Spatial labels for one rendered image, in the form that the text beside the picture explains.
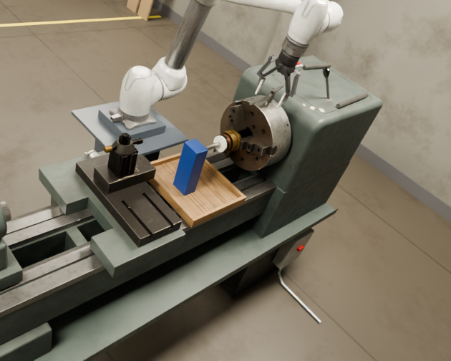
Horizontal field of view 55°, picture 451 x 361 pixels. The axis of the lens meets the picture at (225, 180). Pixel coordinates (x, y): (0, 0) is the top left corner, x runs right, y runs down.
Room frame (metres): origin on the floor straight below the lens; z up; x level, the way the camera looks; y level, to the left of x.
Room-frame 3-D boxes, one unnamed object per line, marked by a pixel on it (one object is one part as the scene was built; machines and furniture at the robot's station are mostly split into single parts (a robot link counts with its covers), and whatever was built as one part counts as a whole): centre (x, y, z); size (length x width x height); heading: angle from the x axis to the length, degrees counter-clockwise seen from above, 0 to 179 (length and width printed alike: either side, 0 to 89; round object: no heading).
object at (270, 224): (2.00, -0.25, 0.43); 0.60 x 0.48 x 0.86; 146
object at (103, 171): (1.21, 0.36, 1.00); 0.20 x 0.10 x 0.05; 146
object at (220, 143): (1.44, 0.11, 1.08); 0.13 x 0.07 x 0.07; 146
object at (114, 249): (1.12, 0.37, 0.90); 0.53 x 0.30 x 0.06; 56
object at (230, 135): (1.53, 0.04, 1.08); 0.09 x 0.09 x 0.09; 56
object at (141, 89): (1.87, 0.56, 0.97); 0.18 x 0.16 x 0.22; 154
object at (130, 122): (1.84, 0.58, 0.83); 0.22 x 0.18 x 0.06; 147
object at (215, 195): (1.42, 0.12, 0.89); 0.36 x 0.30 x 0.04; 56
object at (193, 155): (1.37, 0.15, 1.00); 0.08 x 0.06 x 0.23; 56
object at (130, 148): (1.19, 0.38, 1.14); 0.08 x 0.08 x 0.03
